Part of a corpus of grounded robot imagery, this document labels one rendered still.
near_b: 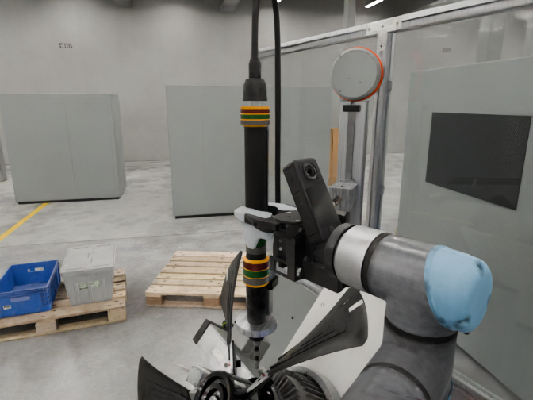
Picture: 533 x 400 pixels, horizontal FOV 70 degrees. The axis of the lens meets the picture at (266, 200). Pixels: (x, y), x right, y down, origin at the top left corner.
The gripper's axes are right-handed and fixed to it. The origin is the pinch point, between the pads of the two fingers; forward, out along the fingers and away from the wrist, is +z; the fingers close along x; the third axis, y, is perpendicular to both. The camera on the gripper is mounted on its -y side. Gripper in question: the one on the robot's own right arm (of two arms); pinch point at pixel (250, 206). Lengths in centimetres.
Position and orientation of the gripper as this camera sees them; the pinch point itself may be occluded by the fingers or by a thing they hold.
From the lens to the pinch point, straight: 62.2
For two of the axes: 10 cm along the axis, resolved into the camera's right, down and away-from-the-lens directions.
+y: 0.1, 9.7, 2.4
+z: -6.6, -1.8, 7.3
